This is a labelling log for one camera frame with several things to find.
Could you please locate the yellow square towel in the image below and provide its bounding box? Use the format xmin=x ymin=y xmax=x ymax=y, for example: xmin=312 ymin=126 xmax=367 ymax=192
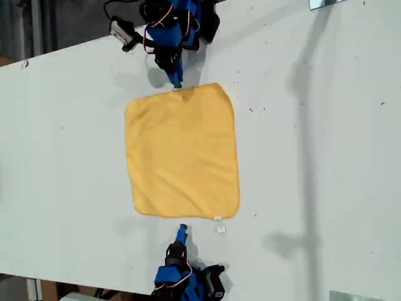
xmin=124 ymin=82 xmax=242 ymax=219

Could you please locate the white box under table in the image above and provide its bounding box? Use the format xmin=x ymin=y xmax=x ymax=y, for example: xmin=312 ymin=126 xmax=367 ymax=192
xmin=58 ymin=291 xmax=98 ymax=301

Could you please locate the grey metal table leg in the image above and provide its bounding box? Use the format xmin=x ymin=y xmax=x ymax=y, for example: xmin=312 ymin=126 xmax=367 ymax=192
xmin=26 ymin=277 xmax=43 ymax=301

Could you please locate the camera black stalk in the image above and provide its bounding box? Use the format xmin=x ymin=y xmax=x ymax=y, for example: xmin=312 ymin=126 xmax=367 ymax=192
xmin=132 ymin=29 xmax=155 ymax=48

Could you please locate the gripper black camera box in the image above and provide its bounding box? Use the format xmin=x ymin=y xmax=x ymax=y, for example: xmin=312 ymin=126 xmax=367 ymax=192
xmin=109 ymin=15 xmax=138 ymax=53
xmin=201 ymin=264 xmax=227 ymax=299

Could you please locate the camera black cable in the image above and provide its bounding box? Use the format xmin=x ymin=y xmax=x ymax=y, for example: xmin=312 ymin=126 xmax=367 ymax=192
xmin=103 ymin=0 xmax=143 ymax=20

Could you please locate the grey vertical background post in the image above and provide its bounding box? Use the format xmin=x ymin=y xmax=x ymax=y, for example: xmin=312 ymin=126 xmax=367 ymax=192
xmin=30 ymin=0 xmax=43 ymax=58

